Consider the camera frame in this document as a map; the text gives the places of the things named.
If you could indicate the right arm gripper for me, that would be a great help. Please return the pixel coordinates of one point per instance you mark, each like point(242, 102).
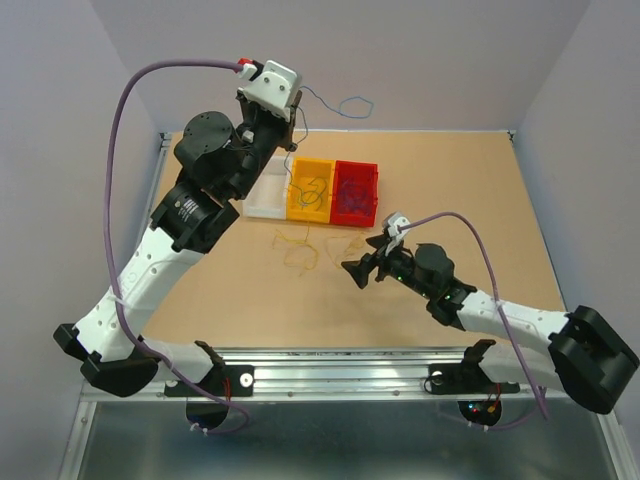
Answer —
point(361, 269)

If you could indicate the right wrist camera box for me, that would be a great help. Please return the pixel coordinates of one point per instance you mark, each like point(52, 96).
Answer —
point(395, 228)

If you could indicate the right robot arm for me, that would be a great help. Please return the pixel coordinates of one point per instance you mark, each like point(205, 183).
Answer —
point(577, 353)

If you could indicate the red plastic bin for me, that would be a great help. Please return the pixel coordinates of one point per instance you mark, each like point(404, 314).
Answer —
point(355, 194)

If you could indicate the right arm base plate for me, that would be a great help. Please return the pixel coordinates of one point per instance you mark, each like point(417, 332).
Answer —
point(459, 379)

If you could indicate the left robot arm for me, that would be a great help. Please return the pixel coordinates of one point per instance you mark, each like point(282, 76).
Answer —
point(220, 163)

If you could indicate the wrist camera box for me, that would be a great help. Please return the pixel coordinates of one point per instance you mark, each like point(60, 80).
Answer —
point(272, 85)
point(395, 228)

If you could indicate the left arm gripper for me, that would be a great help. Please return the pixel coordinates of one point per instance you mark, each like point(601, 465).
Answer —
point(287, 128)

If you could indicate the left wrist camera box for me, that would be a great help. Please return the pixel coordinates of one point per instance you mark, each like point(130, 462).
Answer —
point(272, 85)

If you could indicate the white plastic bin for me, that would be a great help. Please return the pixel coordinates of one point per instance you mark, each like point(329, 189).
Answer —
point(268, 197)

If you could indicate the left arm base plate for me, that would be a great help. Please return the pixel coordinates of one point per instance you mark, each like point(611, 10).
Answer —
point(230, 381)

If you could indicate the aluminium mounting rail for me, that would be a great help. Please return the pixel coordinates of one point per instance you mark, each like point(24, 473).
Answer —
point(308, 375)

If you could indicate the yellow plastic bin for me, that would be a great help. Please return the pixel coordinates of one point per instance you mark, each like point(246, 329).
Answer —
point(310, 192)

